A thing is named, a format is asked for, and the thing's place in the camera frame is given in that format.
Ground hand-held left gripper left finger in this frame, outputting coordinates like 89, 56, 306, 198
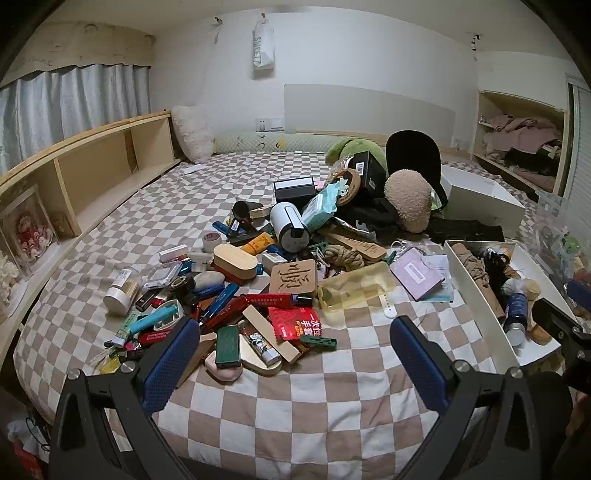
48, 316, 201, 480

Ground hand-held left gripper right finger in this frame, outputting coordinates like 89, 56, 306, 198
390, 315, 548, 480

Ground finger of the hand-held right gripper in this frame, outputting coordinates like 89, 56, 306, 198
531, 298, 585, 345
567, 280, 591, 305

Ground white shallow tray box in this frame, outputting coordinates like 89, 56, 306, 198
443, 239, 583, 371

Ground dark green box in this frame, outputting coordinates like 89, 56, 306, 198
215, 325, 241, 369

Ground beige wooden block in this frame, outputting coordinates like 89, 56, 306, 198
242, 305, 301, 364

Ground red foil packet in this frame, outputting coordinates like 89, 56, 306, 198
268, 306, 324, 343

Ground carved wooden plaque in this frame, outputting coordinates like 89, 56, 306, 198
269, 259, 317, 296

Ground round wooden board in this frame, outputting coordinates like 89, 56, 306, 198
529, 322, 556, 345

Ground wooden wedge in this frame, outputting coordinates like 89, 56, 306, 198
177, 332, 217, 389

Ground blue bottle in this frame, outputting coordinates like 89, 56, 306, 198
503, 292, 530, 348

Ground pink soap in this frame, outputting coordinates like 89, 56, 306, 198
204, 352, 243, 382

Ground black feather bundle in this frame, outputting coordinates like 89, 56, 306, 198
479, 248, 511, 297

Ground clear plastic bin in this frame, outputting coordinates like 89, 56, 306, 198
517, 189, 591, 283

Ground black tape roll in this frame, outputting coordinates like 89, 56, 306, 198
168, 275, 197, 301

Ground face mask packet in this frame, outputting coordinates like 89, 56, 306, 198
418, 254, 456, 304

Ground blue pen case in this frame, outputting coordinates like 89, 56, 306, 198
198, 282, 241, 320

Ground toothpick jar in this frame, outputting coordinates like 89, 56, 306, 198
103, 266, 142, 317

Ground grey stone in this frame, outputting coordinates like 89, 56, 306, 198
191, 271, 225, 292

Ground long red box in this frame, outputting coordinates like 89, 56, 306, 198
203, 294, 297, 331

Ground oval wooden brush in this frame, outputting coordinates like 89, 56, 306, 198
212, 243, 260, 284

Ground black cloth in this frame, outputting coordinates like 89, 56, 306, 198
342, 203, 505, 246

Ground long wooden tag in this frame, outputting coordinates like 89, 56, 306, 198
329, 230, 387, 262

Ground white cardboard box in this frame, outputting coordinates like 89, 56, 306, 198
441, 165, 527, 237

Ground orange tube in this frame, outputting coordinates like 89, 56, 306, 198
239, 233, 277, 255

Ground white slatted door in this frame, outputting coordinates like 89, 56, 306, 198
565, 73, 591, 200

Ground pile of clothes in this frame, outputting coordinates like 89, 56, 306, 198
484, 114, 563, 180

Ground beige fleece earmuffs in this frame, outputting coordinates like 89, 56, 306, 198
384, 169, 433, 234

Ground white cylinder device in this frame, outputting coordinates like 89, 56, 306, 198
269, 201, 311, 254

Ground teal wipes packet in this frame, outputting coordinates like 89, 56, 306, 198
301, 181, 343, 232

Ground round panda coaster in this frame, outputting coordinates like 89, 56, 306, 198
331, 168, 362, 207

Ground framed red figure picture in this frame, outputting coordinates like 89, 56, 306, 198
0, 185, 62, 278

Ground black box with label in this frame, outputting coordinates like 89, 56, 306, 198
346, 150, 389, 193

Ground wooden bedside shelf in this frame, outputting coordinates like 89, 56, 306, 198
0, 111, 182, 370

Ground black rectangular case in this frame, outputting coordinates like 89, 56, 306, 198
273, 176, 316, 204

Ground green plush toy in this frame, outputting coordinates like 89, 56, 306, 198
325, 137, 389, 175

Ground white fluffy pillow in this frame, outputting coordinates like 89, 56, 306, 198
171, 105, 216, 163

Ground white headboard panel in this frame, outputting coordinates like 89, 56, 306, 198
283, 83, 456, 138

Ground grey curtain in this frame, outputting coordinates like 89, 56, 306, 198
0, 62, 153, 177

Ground white hanging bag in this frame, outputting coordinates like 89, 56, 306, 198
251, 13, 276, 80

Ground beige curtain pelmet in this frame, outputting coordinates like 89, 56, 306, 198
0, 21, 156, 89

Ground teal handled tool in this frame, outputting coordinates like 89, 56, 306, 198
129, 299, 184, 336

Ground cardboard tube with rope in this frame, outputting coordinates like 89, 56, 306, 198
451, 243, 507, 320

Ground rope bundle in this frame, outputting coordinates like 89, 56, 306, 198
323, 244, 366, 274

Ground wooden wall niche shelf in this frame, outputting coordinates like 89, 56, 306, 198
473, 89, 570, 198

